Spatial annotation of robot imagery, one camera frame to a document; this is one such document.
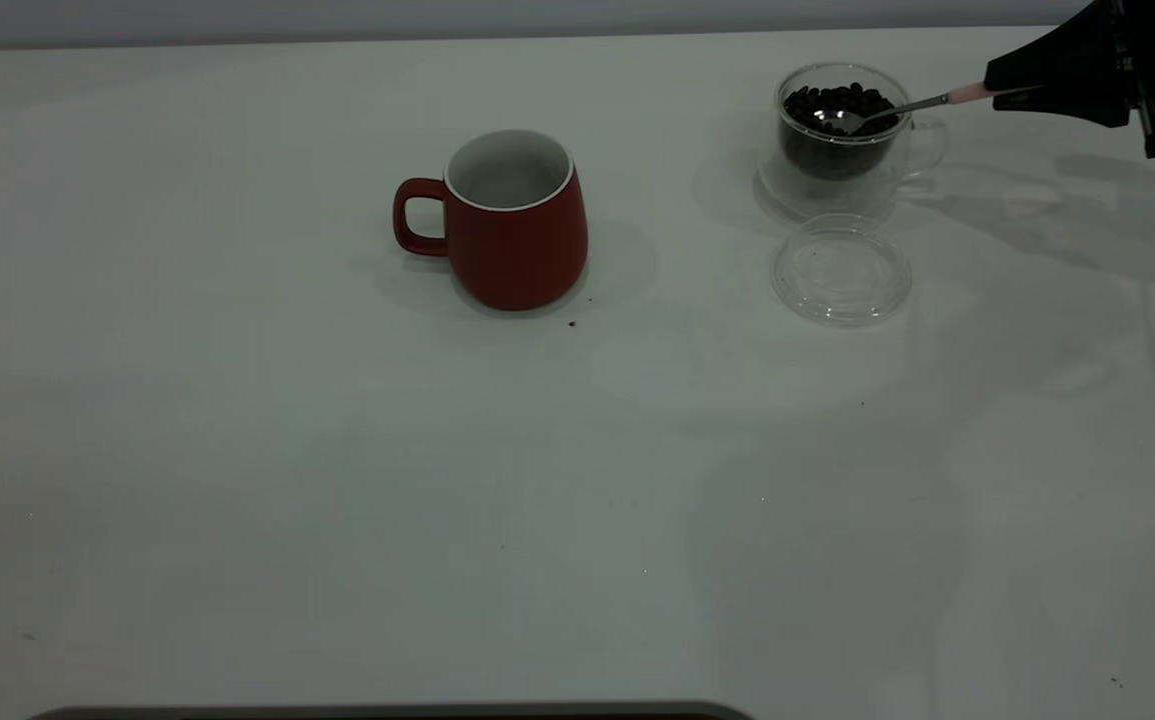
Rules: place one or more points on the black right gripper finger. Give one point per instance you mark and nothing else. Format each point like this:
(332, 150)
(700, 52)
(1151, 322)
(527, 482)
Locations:
(1067, 55)
(1087, 108)

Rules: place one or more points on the red ceramic mug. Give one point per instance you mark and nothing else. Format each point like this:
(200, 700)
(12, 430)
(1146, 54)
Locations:
(517, 250)

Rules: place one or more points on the dark coffee beans heap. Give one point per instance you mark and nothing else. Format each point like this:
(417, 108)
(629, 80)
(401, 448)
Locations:
(827, 150)

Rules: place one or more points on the clear glass saucer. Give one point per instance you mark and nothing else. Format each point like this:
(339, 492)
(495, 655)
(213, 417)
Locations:
(842, 275)

